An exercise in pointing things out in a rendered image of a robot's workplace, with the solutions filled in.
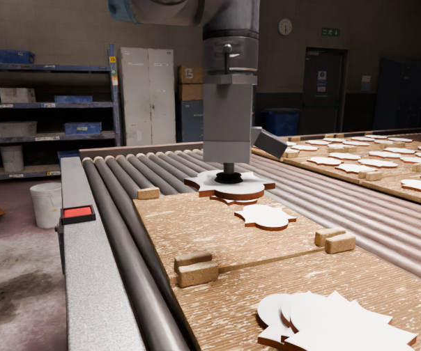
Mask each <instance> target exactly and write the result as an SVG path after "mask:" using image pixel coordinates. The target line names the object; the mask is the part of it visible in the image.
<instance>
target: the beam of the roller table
mask: <svg viewBox="0 0 421 351"><path fill-rule="evenodd" d="M61 193H62V208H70V207H76V206H82V205H93V208H94V210H95V215H96V220H95V221H87V222H82V223H76V224H68V225H63V250H64V269H65V288H66V326H67V345H68V351H146V348H145V346H144V342H143V340H142V337H141V334H140V331H139V328H138V326H137V322H136V320H135V316H134V313H133V311H132V308H131V305H130V302H129V299H128V296H127V293H126V291H125V288H124V285H123V282H122V279H121V275H120V273H119V270H118V268H117V265H116V261H115V259H114V255H113V253H112V249H111V247H110V245H109V241H108V239H107V235H106V232H105V229H104V227H103V225H102V221H101V218H100V215H99V212H98V209H97V207H96V204H95V201H94V198H93V195H92V192H91V189H90V187H89V183H88V180H87V178H86V174H85V172H84V169H83V166H82V163H81V160H80V158H79V157H64V158H61Z"/></svg>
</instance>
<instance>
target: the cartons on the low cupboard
mask: <svg viewBox="0 0 421 351"><path fill-rule="evenodd" d="M203 77H204V71H203V66H191V65H181V66H180V67H178V83H179V85H178V99H179V100H180V101H191V100H203Z"/></svg>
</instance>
